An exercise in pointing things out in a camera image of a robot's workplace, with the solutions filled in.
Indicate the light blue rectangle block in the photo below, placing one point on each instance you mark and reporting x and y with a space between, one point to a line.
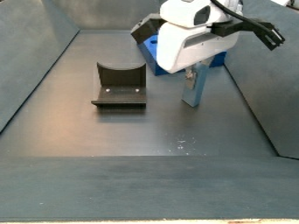
191 96

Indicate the blue shape sorting board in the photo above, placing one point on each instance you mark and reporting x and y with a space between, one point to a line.
149 50

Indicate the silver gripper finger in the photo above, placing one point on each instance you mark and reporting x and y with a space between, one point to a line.
206 64
190 77

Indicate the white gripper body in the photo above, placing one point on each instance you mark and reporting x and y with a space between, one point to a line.
186 41

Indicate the black curved holder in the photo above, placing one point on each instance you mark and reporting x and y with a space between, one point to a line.
122 86

